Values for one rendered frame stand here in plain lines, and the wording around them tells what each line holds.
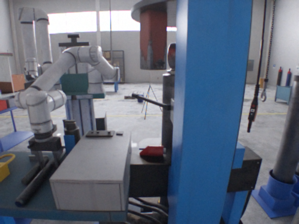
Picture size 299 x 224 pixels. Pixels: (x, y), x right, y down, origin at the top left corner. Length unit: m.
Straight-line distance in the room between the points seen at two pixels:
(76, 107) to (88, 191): 1.72
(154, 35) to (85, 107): 1.55
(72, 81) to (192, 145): 1.76
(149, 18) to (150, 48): 0.14
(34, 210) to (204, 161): 0.60
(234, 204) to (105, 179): 0.79
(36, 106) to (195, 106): 0.59
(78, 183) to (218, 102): 0.49
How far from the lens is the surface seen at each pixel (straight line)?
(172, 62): 0.99
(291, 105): 2.06
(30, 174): 0.89
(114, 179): 0.57
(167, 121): 1.01
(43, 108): 0.78
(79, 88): 2.11
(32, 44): 1.99
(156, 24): 0.89
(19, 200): 0.76
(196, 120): 0.52
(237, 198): 1.12
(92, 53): 1.30
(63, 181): 0.62
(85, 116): 2.26
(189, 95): 0.50
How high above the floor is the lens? 1.53
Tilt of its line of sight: 16 degrees down
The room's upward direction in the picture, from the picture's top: straight up
